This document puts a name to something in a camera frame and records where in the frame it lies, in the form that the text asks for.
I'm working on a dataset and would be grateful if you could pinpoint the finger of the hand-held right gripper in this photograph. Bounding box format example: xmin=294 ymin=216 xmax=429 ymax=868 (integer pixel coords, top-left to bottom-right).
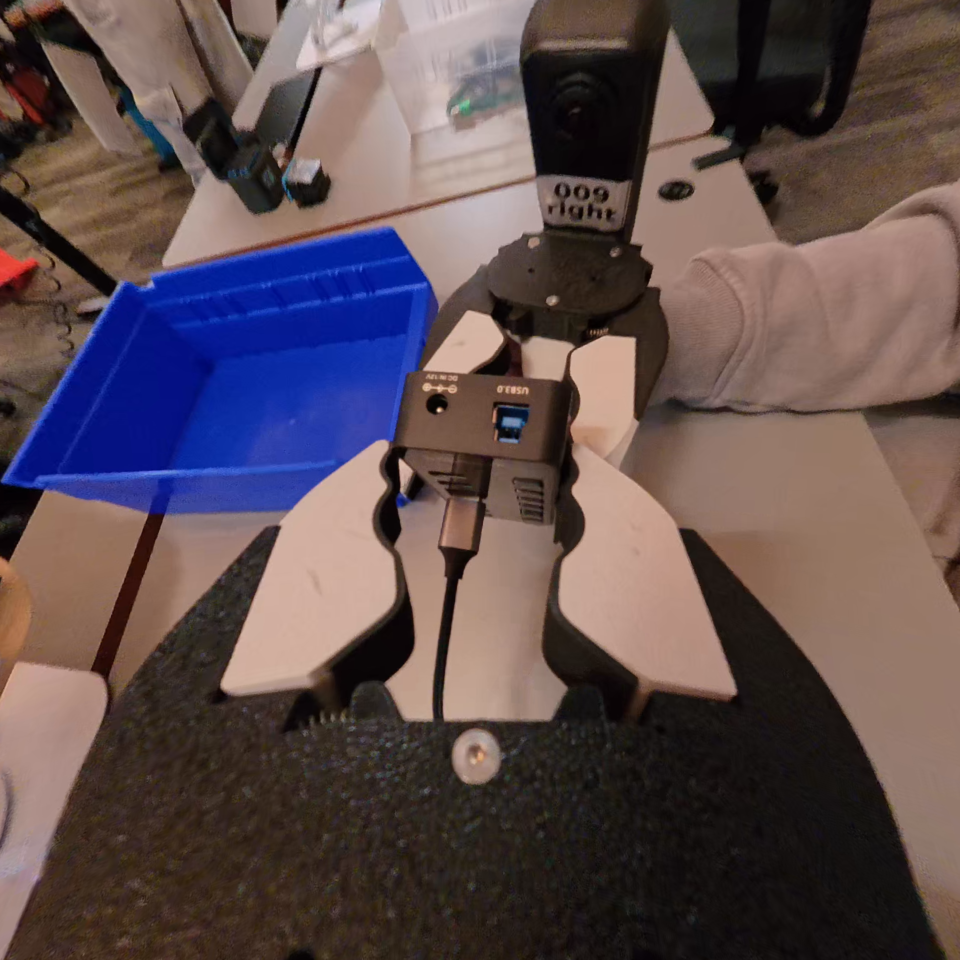
xmin=566 ymin=333 xmax=642 ymax=470
xmin=431 ymin=309 xmax=511 ymax=376

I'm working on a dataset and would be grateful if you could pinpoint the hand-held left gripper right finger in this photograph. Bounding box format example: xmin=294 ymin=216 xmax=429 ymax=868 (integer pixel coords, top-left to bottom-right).
xmin=544 ymin=448 xmax=739 ymax=723

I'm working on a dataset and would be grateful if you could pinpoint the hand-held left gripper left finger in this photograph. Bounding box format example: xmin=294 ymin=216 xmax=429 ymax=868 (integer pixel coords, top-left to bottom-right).
xmin=219 ymin=441 xmax=416 ymax=697

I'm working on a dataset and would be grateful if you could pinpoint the black USB hub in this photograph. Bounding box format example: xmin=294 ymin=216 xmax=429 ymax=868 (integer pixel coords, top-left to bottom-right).
xmin=395 ymin=371 xmax=575 ymax=524

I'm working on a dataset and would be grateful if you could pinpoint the black USB cable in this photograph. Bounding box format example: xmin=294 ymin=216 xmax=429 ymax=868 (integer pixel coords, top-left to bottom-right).
xmin=431 ymin=453 xmax=496 ymax=723

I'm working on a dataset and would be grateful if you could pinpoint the blue plastic bin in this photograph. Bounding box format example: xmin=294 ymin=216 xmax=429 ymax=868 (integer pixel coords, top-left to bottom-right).
xmin=2 ymin=227 xmax=440 ymax=516

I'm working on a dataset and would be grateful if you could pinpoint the person's right forearm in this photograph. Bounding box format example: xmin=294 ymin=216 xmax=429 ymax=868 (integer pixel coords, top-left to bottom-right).
xmin=652 ymin=178 xmax=960 ymax=414

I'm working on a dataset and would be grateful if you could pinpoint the grey desk with wooden edge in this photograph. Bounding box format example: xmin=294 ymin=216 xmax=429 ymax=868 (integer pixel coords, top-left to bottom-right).
xmin=161 ymin=0 xmax=717 ymax=267

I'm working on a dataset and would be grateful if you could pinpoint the green electronic part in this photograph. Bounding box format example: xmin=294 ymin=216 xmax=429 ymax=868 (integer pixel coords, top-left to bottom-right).
xmin=446 ymin=71 xmax=513 ymax=119

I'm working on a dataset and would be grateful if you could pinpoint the small black battery box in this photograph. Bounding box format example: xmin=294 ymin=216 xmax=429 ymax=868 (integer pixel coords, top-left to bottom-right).
xmin=283 ymin=156 xmax=333 ymax=210

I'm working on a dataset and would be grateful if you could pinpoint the clear plastic box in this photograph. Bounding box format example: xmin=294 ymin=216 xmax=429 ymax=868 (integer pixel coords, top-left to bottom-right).
xmin=375 ymin=0 xmax=541 ymax=136

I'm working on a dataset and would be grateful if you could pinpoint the black mesh office chair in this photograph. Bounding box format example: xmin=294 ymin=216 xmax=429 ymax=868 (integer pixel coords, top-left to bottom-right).
xmin=671 ymin=0 xmax=875 ymax=204

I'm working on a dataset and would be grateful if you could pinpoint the black battery charger case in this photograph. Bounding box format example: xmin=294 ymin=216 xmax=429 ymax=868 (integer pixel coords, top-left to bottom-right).
xmin=182 ymin=97 xmax=286 ymax=215

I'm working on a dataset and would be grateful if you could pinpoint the tan round object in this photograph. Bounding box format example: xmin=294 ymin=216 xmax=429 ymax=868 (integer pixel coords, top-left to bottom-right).
xmin=0 ymin=558 xmax=33 ymax=691

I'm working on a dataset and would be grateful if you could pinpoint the black tablet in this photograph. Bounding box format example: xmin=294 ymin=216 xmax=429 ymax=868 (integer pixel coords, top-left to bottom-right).
xmin=232 ymin=67 xmax=316 ymax=151

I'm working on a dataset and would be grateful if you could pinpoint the white flat object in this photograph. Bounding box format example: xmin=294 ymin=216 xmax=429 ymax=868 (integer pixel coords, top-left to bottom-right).
xmin=0 ymin=660 xmax=111 ymax=931

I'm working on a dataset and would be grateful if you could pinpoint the orange floor object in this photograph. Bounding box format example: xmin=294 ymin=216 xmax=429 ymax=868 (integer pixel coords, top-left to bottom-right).
xmin=0 ymin=247 xmax=39 ymax=301

